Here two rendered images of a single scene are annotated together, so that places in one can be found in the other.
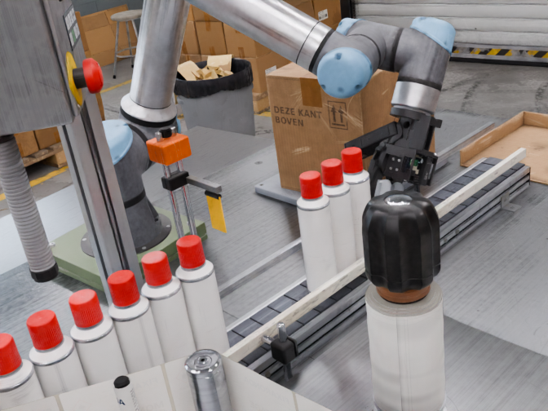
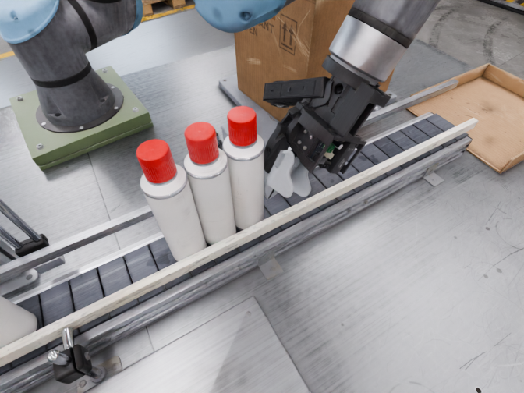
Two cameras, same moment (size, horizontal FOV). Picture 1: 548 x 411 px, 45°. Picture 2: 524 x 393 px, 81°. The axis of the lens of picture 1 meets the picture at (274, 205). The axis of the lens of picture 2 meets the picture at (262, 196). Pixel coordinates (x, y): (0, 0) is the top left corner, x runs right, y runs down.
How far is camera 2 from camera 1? 0.77 m
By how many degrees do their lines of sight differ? 27
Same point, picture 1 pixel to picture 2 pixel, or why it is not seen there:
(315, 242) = (163, 225)
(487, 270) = (376, 262)
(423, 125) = (359, 100)
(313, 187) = (151, 170)
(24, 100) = not seen: outside the picture
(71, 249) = (30, 109)
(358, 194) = (241, 171)
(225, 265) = not seen: hidden behind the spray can
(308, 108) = not seen: hidden behind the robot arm
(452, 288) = (331, 277)
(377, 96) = (338, 22)
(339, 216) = (205, 198)
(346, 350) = (154, 373)
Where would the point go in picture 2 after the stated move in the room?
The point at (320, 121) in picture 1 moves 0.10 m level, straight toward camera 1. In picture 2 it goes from (271, 37) to (256, 62)
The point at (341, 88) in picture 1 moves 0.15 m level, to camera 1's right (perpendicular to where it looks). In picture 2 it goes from (217, 12) to (412, 26)
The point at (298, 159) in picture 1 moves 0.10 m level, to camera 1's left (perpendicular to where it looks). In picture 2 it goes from (251, 69) to (208, 65)
